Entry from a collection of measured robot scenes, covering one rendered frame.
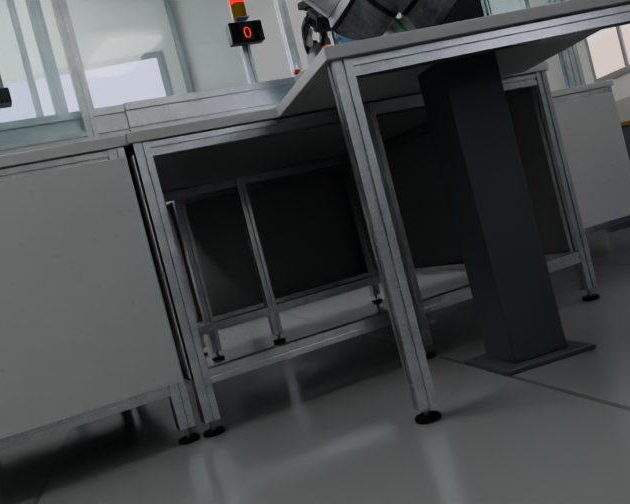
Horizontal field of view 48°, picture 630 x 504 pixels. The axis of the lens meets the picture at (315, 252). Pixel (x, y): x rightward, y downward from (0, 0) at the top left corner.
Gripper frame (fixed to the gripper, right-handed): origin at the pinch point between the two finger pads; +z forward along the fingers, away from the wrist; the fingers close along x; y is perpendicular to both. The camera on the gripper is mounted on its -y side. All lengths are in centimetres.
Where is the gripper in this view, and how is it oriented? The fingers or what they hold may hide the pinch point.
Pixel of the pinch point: (313, 48)
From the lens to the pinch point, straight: 255.4
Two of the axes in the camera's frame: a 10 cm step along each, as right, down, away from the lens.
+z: -0.7, 7.8, 6.2
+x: 8.8, -2.4, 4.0
